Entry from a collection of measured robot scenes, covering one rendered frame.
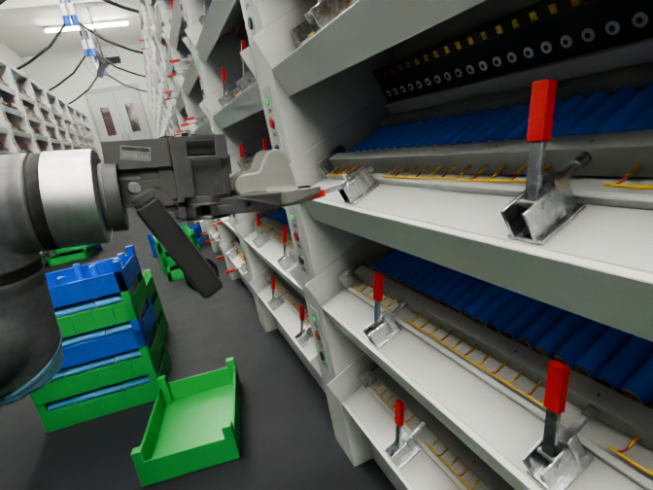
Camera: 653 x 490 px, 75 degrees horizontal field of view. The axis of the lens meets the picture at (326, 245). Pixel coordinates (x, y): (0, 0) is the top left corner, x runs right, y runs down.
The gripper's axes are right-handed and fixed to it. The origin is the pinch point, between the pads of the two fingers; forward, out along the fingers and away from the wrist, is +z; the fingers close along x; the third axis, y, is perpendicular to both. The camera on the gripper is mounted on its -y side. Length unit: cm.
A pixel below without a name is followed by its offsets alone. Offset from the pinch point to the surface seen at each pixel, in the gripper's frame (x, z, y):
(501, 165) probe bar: -19.1, 10.7, 2.7
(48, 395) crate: 73, -49, -51
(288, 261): 42.4, 8.9, -18.3
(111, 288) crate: 70, -30, -25
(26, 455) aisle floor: 66, -54, -62
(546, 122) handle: -27.3, 6.3, 5.6
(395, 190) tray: -6.0, 8.5, 0.2
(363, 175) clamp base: -0.9, 7.3, 1.7
